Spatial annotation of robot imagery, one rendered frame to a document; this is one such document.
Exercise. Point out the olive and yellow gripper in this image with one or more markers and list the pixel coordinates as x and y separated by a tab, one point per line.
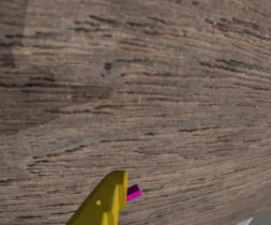
102	205

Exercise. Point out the magenta rod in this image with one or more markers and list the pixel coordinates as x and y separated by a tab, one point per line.
133	192

